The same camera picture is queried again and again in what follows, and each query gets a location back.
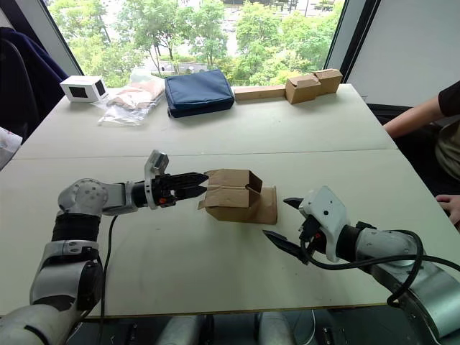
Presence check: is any white box with black square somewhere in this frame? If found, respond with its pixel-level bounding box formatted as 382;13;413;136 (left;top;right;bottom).
59;75;109;104

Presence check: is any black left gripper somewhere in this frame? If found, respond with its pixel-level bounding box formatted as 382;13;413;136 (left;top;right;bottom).
150;172;210;209

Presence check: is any small cardboard box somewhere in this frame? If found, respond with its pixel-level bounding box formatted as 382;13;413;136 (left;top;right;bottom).
197;168;279;226

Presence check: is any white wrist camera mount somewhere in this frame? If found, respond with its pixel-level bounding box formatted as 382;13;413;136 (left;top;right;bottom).
144;149;170;211
298;185;351;264

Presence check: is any navy blue fabric pouch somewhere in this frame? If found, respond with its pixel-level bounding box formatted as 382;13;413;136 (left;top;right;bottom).
164;68;236;119

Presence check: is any person's hand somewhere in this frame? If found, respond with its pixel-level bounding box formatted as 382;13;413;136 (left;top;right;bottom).
435;193;460;219

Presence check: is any person's torso in dark shirt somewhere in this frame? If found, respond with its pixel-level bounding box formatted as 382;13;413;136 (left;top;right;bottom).
431;80;460;197

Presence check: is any white printed bag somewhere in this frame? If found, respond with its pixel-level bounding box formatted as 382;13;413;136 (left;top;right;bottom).
0;126;23;170

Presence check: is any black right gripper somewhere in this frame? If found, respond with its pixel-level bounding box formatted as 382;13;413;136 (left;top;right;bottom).
262;196;326;266

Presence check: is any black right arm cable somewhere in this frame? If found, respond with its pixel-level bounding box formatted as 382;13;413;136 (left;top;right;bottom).
299;229;460;308

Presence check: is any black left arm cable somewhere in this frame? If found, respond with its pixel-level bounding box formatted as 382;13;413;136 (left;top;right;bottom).
98;214;119;319

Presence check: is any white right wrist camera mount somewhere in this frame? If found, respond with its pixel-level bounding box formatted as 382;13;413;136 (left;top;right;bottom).
298;185;351;264

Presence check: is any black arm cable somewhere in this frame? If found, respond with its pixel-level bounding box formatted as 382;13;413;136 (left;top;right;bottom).
98;214;119;319
299;229;460;308

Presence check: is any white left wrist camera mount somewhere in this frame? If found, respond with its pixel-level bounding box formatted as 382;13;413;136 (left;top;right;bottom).
144;149;170;211

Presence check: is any clear plastic bag with cloth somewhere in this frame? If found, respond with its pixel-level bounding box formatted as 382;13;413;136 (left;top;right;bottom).
97;68;167;128

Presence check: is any closed brown cardboard box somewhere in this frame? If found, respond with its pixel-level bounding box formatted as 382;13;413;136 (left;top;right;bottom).
285;74;322;106
310;68;344;96

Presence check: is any chair with dark jacket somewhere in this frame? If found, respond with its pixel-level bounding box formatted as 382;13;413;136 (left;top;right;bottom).
0;26;70;145

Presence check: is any flat folded cardboard strip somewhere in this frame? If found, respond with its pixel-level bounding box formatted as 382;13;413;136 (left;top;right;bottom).
234;84;288;104

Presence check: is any grey rounded robot leg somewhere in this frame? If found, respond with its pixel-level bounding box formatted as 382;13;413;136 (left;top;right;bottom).
257;310;308;345
156;315;215;345

